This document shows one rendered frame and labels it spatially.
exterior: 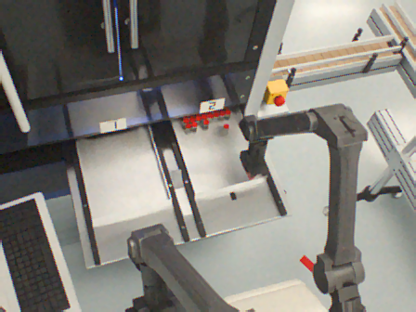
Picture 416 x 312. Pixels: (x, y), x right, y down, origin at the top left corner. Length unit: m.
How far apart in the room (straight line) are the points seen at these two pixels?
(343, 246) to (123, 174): 0.81
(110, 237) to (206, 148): 0.46
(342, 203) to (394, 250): 1.70
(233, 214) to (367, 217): 1.31
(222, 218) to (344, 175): 0.64
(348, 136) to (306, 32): 2.47
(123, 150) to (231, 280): 1.04
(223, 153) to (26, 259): 0.74
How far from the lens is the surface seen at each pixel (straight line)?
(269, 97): 1.74
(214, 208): 1.63
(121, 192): 1.64
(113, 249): 1.57
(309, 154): 2.88
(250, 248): 2.54
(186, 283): 0.88
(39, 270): 1.63
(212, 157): 1.71
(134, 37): 1.22
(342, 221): 1.14
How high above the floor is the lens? 2.36
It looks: 59 degrees down
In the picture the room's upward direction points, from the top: 12 degrees clockwise
